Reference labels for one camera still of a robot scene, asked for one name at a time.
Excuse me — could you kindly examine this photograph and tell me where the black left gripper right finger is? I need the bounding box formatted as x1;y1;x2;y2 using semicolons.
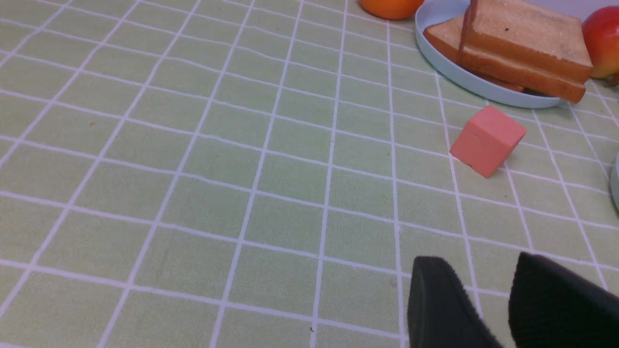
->
509;252;619;348

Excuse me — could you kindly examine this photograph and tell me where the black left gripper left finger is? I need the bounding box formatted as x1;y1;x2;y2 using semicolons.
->
407;256;502;348

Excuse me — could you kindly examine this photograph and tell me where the toast slice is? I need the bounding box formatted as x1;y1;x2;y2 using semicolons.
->
424;14;525;93
456;0;592;103

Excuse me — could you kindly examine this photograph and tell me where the light blue sandwich plate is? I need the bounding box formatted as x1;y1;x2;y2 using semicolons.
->
609;153;619;212

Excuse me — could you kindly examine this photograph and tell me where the pink cube block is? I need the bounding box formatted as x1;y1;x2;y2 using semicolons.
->
450;105;527;178

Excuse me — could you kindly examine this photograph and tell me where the red apple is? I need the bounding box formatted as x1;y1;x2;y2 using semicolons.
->
582;6;619;86

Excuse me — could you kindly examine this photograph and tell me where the light blue bread plate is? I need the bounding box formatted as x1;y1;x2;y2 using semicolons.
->
415;0;561;109

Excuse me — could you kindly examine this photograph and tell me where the orange fruit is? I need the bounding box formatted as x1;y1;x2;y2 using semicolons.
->
359;0;424;21

